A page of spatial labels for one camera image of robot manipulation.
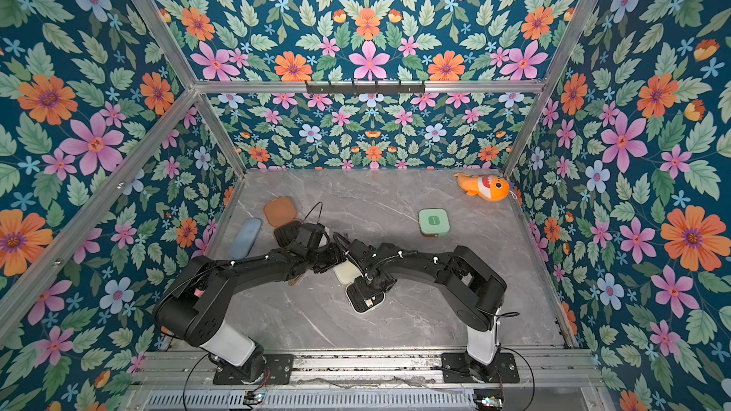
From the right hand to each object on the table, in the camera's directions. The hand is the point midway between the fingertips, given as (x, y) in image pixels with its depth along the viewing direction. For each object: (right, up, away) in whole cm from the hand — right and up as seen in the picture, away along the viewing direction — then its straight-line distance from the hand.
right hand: (372, 285), depth 88 cm
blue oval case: (-45, +13, +10) cm, 48 cm away
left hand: (-7, +9, +3) cm, 12 cm away
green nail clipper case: (+22, +19, +13) cm, 32 cm away
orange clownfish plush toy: (+43, +31, +16) cm, 56 cm away
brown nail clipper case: (-36, +23, +19) cm, 47 cm away
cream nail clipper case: (-8, +3, +3) cm, 9 cm away
